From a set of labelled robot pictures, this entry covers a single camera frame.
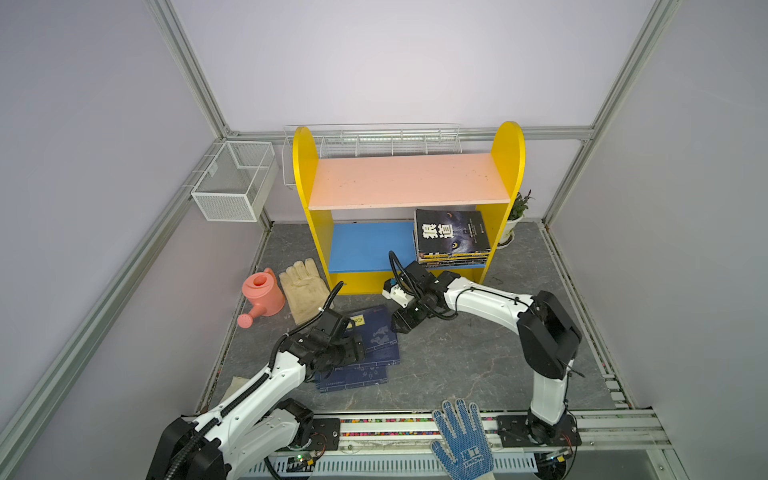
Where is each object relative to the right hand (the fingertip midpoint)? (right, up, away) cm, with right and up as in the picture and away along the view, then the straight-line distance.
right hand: (399, 326), depth 87 cm
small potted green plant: (+42, +38, +15) cm, 59 cm away
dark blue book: (-13, -12, -6) cm, 19 cm away
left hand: (-13, -7, -5) cm, 16 cm away
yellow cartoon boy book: (+19, +20, +1) cm, 27 cm away
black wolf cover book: (+15, +28, 0) cm, 32 cm away
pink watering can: (-40, +9, +1) cm, 41 cm away
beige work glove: (-31, +8, +13) cm, 35 cm away
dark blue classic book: (-6, -2, 0) cm, 6 cm away
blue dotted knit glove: (+16, -27, -16) cm, 35 cm away
